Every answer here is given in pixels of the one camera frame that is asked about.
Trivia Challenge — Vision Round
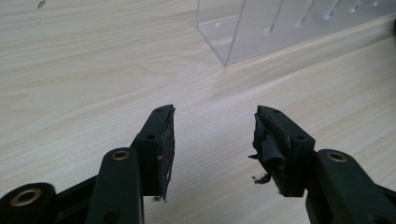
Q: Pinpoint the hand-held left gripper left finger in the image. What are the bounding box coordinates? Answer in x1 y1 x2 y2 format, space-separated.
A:
130 104 177 203

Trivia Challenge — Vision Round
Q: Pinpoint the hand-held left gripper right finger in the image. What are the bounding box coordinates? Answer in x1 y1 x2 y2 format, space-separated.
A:
247 105 317 198

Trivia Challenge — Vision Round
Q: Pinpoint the clear acrylic slotted rack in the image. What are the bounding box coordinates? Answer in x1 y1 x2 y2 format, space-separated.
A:
196 0 396 66

